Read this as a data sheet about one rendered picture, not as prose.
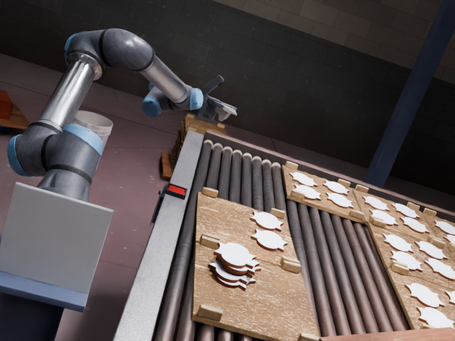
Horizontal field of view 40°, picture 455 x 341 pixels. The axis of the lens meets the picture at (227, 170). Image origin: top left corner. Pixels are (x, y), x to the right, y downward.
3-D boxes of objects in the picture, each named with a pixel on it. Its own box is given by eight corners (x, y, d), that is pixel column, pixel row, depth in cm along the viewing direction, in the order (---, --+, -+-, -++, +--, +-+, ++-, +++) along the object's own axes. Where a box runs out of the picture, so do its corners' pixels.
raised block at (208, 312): (197, 316, 156) (200, 306, 155) (197, 312, 157) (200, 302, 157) (220, 322, 156) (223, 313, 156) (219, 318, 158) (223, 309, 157)
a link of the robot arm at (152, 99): (163, 99, 221) (175, 82, 229) (136, 101, 226) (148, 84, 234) (170, 118, 226) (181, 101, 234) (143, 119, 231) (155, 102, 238)
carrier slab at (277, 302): (190, 320, 156) (192, 314, 155) (193, 245, 194) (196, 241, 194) (321, 356, 161) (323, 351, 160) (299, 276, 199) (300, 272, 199)
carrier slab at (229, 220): (194, 244, 195) (196, 240, 195) (196, 195, 234) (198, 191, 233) (298, 275, 200) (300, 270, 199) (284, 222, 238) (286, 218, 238)
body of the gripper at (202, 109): (214, 120, 241) (185, 108, 242) (223, 100, 240) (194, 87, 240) (212, 122, 234) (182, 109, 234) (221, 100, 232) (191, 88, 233)
